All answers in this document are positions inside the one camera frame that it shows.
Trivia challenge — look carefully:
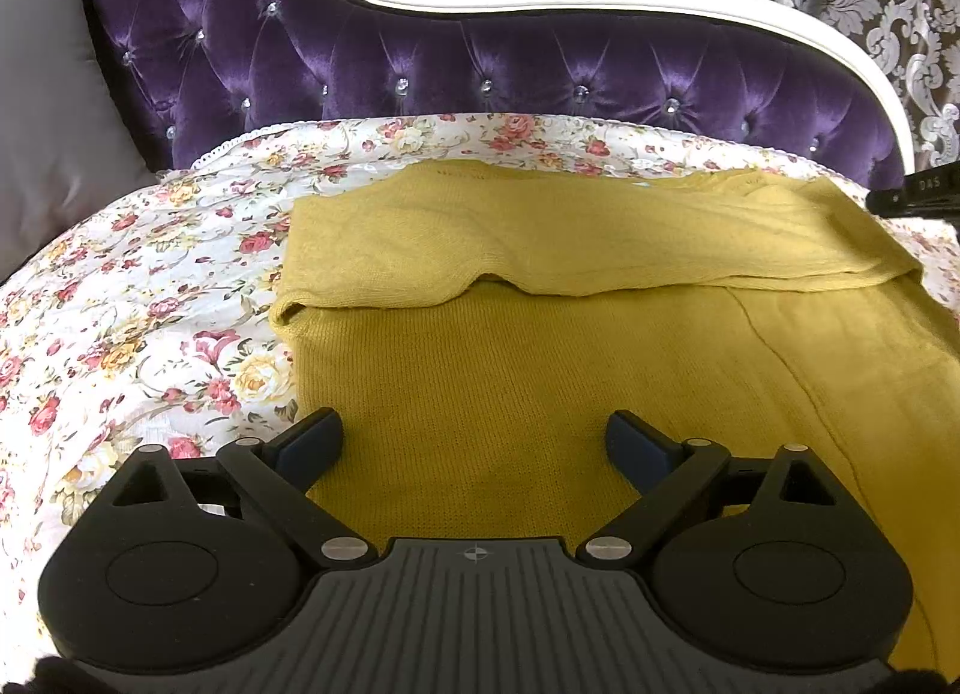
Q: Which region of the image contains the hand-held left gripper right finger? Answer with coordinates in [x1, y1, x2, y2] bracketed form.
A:
[576, 409, 857, 564]

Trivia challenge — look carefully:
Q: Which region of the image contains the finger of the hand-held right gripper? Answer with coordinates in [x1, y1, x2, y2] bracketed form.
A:
[865, 167, 960, 220]

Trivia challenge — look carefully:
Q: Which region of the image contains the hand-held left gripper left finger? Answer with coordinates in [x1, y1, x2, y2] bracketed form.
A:
[97, 407, 380, 564]

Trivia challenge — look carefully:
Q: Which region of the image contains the yellow knit sweater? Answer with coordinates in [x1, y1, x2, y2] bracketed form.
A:
[268, 160, 960, 674]

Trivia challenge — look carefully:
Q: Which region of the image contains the floral bedspread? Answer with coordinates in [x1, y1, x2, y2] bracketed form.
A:
[0, 110, 960, 672]

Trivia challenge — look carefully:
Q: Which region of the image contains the purple tufted headboard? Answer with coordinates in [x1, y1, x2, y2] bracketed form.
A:
[9, 0, 917, 191]

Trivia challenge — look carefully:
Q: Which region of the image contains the grey pillow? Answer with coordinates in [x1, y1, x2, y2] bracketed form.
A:
[0, 0, 160, 284]

